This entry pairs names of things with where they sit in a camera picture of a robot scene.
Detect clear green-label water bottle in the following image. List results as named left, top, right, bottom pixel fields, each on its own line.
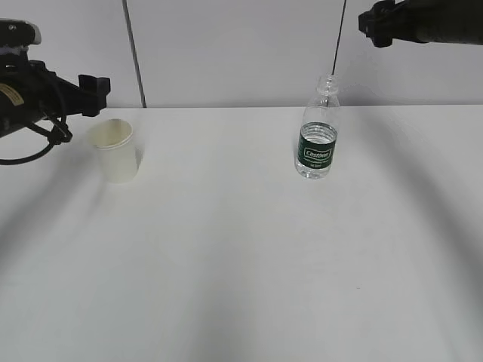
left=294, top=75, right=340, bottom=179

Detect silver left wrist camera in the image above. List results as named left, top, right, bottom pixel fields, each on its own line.
left=0, top=18, right=42, bottom=56

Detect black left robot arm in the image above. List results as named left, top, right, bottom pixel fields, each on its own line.
left=1, top=60, right=111, bottom=137

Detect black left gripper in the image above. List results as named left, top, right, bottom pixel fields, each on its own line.
left=1, top=60, right=111, bottom=127

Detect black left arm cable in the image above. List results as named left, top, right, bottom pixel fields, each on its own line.
left=0, top=63, right=75, bottom=166

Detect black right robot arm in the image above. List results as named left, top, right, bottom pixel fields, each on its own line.
left=358, top=1, right=482, bottom=48

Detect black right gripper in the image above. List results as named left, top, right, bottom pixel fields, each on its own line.
left=358, top=1, right=430, bottom=48

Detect white paper cup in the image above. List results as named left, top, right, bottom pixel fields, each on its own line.
left=87, top=118, right=138, bottom=184

